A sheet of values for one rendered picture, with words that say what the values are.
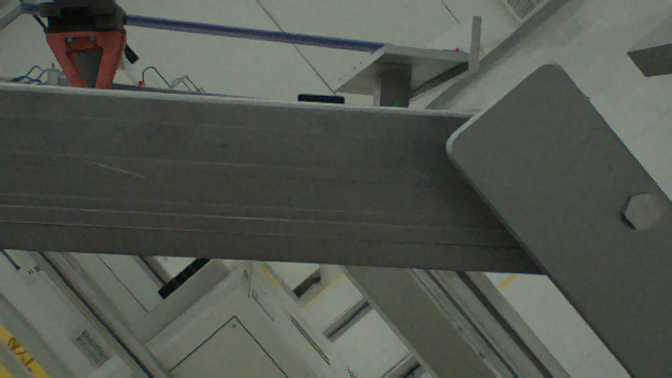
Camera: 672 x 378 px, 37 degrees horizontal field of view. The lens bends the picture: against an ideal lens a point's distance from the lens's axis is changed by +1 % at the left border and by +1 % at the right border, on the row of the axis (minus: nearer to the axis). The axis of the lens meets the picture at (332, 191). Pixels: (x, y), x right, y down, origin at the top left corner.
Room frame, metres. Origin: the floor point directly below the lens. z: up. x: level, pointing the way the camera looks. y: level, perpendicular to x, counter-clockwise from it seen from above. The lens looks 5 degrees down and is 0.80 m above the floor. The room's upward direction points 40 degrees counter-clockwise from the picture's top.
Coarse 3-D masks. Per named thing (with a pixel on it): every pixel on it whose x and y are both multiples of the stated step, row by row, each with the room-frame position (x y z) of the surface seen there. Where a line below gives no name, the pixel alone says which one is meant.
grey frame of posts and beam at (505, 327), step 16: (448, 272) 1.08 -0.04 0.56; (464, 272) 1.09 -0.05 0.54; (480, 272) 1.08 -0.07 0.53; (448, 288) 1.11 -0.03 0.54; (464, 288) 1.08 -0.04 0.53; (480, 288) 1.08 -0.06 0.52; (496, 288) 1.08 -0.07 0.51; (464, 304) 1.08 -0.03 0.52; (480, 304) 1.08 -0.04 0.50; (496, 304) 1.08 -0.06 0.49; (480, 320) 1.08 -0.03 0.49; (496, 320) 1.09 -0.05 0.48; (512, 320) 1.08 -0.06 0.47; (496, 336) 1.08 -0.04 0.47; (512, 336) 1.09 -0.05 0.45; (528, 336) 1.08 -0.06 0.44; (512, 352) 1.08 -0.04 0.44; (528, 352) 1.09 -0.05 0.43; (544, 352) 1.08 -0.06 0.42; (528, 368) 1.08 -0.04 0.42; (544, 368) 1.09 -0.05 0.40; (560, 368) 1.08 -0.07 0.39
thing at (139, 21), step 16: (128, 16) 1.16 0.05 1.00; (144, 16) 1.16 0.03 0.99; (192, 32) 1.18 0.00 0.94; (208, 32) 1.17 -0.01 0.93; (224, 32) 1.17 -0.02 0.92; (240, 32) 1.17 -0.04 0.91; (256, 32) 1.17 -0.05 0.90; (272, 32) 1.18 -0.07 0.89; (288, 32) 1.18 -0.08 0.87; (336, 48) 1.19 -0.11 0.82; (352, 48) 1.19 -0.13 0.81; (368, 48) 1.19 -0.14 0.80
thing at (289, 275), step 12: (120, 72) 5.48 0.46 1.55; (132, 84) 5.48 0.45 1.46; (144, 84) 5.76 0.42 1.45; (168, 84) 5.81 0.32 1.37; (168, 264) 5.37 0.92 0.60; (180, 264) 5.37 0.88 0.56; (264, 264) 5.34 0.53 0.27; (276, 264) 5.37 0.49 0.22; (288, 264) 5.37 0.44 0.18; (300, 264) 5.38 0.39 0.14; (312, 264) 5.38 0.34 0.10; (276, 276) 5.33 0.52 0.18; (288, 276) 5.37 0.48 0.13; (300, 276) 5.37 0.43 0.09; (288, 288) 5.33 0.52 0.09
